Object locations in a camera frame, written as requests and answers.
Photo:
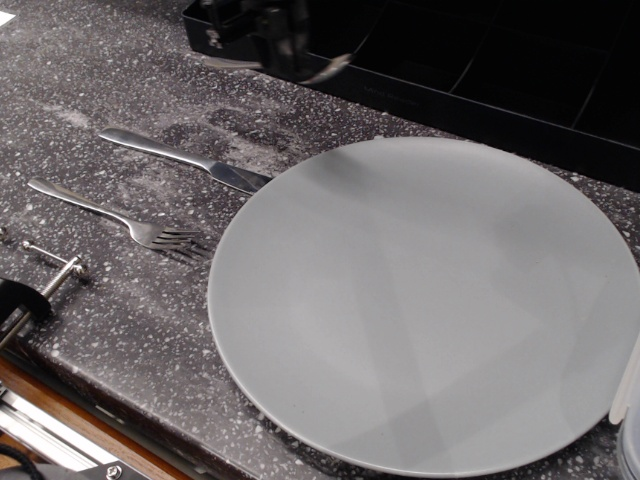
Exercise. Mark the aluminium rail with bracket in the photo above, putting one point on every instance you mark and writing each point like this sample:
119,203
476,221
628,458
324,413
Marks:
66,451

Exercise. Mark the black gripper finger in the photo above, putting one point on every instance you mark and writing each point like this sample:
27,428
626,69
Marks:
296,46
273,43

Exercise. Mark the silver metal spoon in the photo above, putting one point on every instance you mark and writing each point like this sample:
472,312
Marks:
330,70

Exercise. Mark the black divided cutlery tray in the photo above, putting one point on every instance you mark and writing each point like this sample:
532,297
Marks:
556,81

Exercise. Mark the silver table knife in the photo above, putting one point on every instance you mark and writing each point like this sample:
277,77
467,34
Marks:
237,178

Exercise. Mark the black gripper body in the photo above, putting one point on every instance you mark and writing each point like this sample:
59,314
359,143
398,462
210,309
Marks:
231,20

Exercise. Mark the white paper corner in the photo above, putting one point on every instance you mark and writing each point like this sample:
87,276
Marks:
6,17

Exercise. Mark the round grey plate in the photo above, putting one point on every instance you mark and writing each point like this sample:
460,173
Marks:
425,306

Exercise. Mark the silver metal fork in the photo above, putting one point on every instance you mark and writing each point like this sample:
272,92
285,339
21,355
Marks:
151,236

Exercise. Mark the clear plastic container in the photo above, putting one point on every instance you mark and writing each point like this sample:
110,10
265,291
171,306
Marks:
625,413

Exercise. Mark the metal screw clamp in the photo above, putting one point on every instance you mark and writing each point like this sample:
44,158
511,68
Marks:
23,304

